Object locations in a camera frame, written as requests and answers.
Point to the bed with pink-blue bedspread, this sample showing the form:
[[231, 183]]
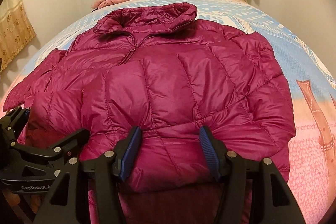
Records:
[[288, 43]]

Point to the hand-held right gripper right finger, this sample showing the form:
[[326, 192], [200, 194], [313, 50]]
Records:
[[208, 153]]

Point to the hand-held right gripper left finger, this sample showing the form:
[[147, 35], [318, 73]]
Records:
[[129, 153]]

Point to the beige patterned curtain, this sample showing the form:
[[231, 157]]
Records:
[[14, 29]]

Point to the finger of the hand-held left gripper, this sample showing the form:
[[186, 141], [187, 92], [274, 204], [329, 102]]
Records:
[[71, 141], [14, 121]]

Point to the magenta puffer jacket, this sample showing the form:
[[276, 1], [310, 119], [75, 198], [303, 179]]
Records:
[[170, 82]]

